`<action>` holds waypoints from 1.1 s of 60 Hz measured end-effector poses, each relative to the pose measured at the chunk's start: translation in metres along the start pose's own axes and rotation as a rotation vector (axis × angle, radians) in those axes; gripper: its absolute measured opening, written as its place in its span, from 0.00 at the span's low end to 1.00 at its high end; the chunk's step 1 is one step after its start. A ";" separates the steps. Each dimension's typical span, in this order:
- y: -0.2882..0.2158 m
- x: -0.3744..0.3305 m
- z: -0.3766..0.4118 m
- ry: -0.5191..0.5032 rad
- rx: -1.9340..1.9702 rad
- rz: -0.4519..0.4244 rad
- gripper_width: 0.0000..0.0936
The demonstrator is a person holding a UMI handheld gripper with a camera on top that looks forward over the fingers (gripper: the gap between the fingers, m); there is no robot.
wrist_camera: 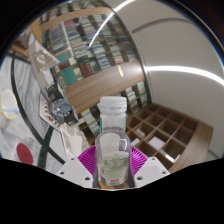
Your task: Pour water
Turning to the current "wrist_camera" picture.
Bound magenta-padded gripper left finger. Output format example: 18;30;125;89
55;145;98;189

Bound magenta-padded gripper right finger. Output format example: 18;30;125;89
129;146;171;189

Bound clear plastic drink bottle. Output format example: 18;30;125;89
94;95;133;190

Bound wooden cubby shelf unit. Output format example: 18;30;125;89
124;103;214;174

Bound flat round red coaster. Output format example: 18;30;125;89
15;142;34;166

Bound narrow book-filled shelf unit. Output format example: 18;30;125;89
79;81;150;136

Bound ceiling light strip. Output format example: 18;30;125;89
143;64;224;87

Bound white architectural building model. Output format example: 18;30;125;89
28;31;62;88

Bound tall book-filled shelf unit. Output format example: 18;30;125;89
39;5;138;88

